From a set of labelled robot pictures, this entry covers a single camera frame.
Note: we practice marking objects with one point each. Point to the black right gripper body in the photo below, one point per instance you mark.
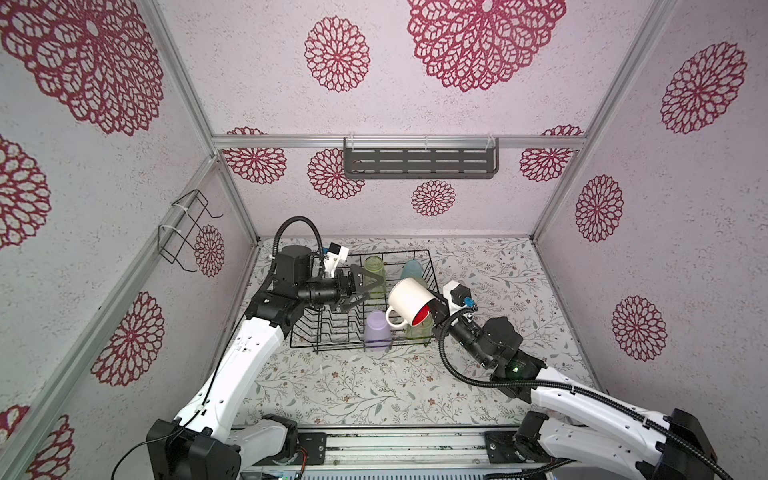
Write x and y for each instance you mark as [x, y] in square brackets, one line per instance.
[469, 338]

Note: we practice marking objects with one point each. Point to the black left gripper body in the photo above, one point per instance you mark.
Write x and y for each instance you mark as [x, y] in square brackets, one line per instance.
[343, 292]

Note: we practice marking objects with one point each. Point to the tall green glass tumbler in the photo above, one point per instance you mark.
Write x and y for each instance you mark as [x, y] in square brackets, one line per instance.
[375, 277]

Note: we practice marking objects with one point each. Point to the short green glass cup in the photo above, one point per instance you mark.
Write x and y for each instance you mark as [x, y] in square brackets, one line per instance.
[421, 333]

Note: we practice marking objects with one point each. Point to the red and cream mug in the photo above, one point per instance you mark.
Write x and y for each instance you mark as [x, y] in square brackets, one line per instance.
[408, 304]

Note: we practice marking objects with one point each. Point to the black wire dish rack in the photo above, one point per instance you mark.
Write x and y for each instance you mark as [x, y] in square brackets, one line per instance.
[331, 329]

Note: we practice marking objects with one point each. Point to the teal textured glass cup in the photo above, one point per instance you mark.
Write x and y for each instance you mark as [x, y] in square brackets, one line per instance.
[413, 269]

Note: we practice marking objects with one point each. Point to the lavender plastic cup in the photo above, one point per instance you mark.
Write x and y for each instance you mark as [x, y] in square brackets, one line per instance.
[377, 331]

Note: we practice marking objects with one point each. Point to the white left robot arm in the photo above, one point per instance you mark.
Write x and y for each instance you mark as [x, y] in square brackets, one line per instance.
[240, 372]

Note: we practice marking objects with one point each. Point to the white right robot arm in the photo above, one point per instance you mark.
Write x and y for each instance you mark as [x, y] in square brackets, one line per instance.
[570, 422]

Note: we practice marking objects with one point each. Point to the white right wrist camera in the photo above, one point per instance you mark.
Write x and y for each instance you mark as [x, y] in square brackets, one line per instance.
[458, 297]

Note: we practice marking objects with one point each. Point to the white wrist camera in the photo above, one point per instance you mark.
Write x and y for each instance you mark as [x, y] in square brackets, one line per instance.
[458, 297]
[334, 255]

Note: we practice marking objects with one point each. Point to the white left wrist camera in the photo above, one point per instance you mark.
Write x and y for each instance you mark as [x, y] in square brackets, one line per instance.
[334, 255]

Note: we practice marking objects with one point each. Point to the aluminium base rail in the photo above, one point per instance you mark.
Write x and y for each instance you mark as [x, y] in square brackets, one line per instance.
[439, 447]

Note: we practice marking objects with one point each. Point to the grey wall shelf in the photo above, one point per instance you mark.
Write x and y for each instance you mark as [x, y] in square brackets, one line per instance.
[419, 163]

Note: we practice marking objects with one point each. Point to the black wire wall hanger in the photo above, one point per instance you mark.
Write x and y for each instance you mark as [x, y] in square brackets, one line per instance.
[192, 242]

